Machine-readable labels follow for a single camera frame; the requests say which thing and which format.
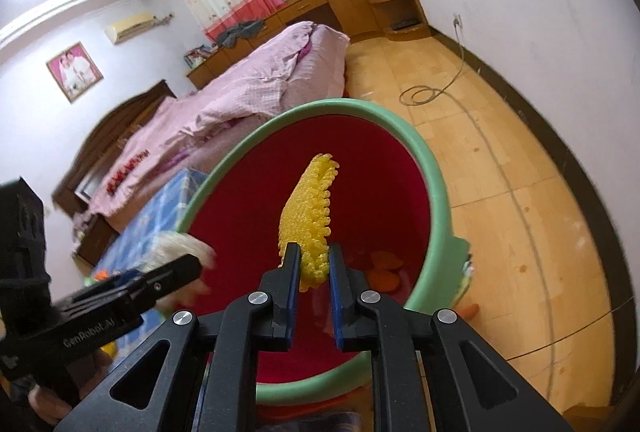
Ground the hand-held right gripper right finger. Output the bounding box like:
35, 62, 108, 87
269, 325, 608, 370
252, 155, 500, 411
328, 243, 576, 432

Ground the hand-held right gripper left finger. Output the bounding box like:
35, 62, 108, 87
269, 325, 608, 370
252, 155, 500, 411
52, 243, 302, 432

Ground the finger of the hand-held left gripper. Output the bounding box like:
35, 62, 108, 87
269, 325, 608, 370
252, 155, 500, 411
75, 255, 203, 315

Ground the white fluffy plush toy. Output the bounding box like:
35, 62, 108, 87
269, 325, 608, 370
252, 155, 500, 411
142, 232, 218, 313

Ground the yellow bumpy foam sheet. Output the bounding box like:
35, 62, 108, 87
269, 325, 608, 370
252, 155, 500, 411
276, 153, 341, 290

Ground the green rimmed red bin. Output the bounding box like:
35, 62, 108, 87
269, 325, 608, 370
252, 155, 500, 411
175, 98, 471, 405

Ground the person's left hand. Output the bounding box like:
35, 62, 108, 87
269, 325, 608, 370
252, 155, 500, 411
27, 382, 76, 428

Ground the orange plastic piece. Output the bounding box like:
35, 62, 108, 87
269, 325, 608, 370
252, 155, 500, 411
357, 251, 406, 295

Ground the blue plaid cloth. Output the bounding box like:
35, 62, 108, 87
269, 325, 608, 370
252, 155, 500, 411
82, 168, 208, 293

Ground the wooden nightstand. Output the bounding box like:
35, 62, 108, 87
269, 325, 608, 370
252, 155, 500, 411
72, 212, 121, 268

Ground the red floral pillow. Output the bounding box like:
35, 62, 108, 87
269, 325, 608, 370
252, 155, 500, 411
102, 151, 151, 193

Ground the dark wooden headboard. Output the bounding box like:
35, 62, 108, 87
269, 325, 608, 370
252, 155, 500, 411
52, 80, 178, 218

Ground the pink framed photo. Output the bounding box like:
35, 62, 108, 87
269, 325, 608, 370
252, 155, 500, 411
46, 42, 104, 103

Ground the bed with pink quilt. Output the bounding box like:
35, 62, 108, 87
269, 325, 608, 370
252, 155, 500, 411
87, 21, 351, 218

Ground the row of books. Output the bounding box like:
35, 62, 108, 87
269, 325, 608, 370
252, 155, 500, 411
184, 45, 218, 69

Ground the cream air conditioner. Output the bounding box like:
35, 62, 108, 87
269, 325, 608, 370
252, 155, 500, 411
104, 12, 162, 46

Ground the grey clothes heap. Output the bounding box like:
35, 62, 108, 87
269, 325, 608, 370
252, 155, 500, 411
220, 18, 266, 48

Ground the long wooden desk cabinet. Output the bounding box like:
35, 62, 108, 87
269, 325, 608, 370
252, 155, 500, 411
187, 0, 363, 90

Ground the brown wooden cabinet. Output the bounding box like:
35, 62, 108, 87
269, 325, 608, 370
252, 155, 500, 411
562, 404, 621, 432

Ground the thin grey floor cable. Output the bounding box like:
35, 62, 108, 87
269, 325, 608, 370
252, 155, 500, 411
440, 90, 638, 413

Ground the white power cable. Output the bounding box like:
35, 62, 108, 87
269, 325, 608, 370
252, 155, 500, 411
398, 15, 481, 108

